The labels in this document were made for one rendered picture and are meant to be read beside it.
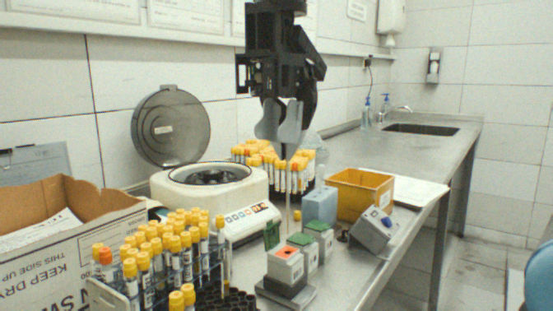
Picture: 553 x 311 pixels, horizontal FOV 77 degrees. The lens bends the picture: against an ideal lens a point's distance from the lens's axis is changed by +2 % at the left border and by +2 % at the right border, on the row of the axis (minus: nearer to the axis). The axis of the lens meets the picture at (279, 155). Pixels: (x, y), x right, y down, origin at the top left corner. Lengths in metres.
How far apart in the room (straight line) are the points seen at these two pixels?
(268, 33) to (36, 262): 0.42
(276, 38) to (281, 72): 0.05
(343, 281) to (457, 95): 2.33
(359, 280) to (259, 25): 0.46
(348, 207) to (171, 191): 0.41
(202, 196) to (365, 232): 0.34
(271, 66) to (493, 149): 2.54
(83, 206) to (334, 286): 0.52
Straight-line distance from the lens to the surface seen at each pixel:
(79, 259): 0.60
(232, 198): 0.77
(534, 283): 0.33
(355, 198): 0.84
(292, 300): 0.59
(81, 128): 0.94
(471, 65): 2.85
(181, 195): 0.76
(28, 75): 0.90
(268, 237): 0.58
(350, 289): 0.64
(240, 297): 0.58
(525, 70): 2.83
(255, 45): 0.47
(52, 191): 0.86
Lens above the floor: 1.24
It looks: 14 degrees down
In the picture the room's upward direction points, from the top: straight up
